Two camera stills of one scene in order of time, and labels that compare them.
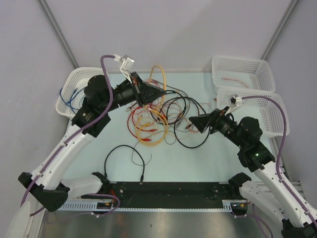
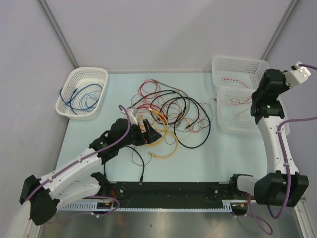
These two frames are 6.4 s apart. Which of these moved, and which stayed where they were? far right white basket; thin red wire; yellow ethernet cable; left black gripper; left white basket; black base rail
Moved: thin red wire; left black gripper; yellow ethernet cable
Stayed: far right white basket; black base rail; left white basket
